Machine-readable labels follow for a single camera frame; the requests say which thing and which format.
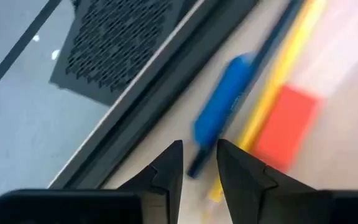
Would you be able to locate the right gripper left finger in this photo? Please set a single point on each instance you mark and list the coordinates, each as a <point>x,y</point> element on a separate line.
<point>163,193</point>

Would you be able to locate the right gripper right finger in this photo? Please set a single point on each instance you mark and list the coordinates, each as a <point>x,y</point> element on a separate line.
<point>253,196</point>

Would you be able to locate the orange eraser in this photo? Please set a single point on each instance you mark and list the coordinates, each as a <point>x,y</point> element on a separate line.
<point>284,127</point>

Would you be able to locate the blue-capped black pen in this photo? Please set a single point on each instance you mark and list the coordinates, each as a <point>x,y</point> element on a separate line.
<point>225,99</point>

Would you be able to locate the yellow pencil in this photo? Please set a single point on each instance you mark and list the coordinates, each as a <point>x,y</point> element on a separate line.
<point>278,74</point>

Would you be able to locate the black perforated computer case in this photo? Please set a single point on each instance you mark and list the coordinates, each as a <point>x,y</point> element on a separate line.
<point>120,40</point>

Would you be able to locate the white floor scrap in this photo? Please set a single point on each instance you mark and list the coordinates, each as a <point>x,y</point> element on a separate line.
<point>36,38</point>
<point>55,54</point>

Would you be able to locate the black table frame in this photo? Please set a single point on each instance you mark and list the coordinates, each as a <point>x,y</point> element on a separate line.
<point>154,102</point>

